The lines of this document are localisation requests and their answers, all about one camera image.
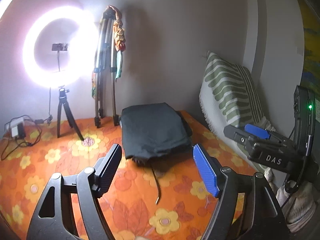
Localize dark green pants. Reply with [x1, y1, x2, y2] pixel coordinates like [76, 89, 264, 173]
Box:
[120, 102, 193, 204]

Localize white gloved right hand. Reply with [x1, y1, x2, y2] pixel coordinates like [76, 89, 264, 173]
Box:
[264, 167, 317, 233]

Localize green white striped pillow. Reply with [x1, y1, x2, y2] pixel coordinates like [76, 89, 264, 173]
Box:
[199, 51, 276, 140]

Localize orange floral bedsheet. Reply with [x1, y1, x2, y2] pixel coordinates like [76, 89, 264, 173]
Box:
[0, 110, 263, 240]

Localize small black tripod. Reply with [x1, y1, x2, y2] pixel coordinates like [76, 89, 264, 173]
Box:
[57, 86, 84, 141]

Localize tall folded metal tripod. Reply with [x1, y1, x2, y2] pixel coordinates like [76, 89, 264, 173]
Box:
[91, 5, 116, 128]

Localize colourful scarf on tripod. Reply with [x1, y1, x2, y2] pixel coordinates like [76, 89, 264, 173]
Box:
[108, 5, 126, 80]

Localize black camera box green led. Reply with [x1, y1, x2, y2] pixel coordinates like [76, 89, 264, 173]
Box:
[293, 86, 316, 155]

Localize charger and cables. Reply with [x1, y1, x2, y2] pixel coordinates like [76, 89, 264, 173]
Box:
[0, 114, 53, 160]

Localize bright ring light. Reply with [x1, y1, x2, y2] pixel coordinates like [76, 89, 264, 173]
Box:
[22, 5, 98, 88]

